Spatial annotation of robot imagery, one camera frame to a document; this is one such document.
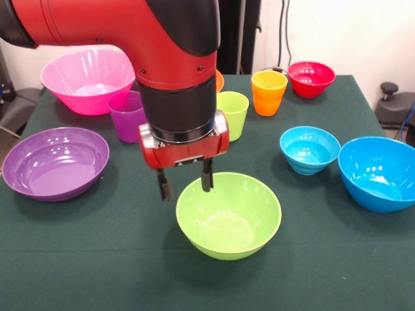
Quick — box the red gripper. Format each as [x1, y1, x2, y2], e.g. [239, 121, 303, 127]
[138, 109, 230, 202]

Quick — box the green bowl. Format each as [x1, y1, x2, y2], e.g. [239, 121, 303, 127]
[176, 172, 283, 261]

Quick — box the purple cup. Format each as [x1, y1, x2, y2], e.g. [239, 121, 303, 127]
[108, 90, 148, 144]

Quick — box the green cup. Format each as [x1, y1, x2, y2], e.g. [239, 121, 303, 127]
[216, 91, 250, 143]

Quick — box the dark green tablecloth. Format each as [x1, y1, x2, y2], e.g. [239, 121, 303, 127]
[0, 73, 415, 311]

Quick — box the orange cup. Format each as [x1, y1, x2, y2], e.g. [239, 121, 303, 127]
[251, 70, 289, 117]

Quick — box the small blue bowl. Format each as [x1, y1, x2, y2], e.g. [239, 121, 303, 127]
[279, 126, 342, 176]

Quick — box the purple bowl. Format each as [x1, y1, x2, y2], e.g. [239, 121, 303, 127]
[1, 126, 110, 203]

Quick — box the large pink bowl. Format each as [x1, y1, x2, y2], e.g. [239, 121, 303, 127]
[40, 48, 136, 117]

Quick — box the small red bowl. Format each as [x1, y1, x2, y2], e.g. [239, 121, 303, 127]
[287, 61, 337, 98]

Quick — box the dark grey stand base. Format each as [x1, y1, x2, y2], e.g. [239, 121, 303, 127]
[0, 87, 43, 137]
[379, 82, 415, 146]

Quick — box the large blue bowl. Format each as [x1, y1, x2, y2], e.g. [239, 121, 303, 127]
[337, 136, 415, 214]

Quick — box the black device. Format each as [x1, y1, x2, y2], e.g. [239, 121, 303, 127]
[0, 45, 16, 109]

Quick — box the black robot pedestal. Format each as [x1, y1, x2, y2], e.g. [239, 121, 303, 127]
[217, 0, 262, 76]

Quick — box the black hanging cable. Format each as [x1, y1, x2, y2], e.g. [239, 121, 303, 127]
[278, 0, 293, 67]

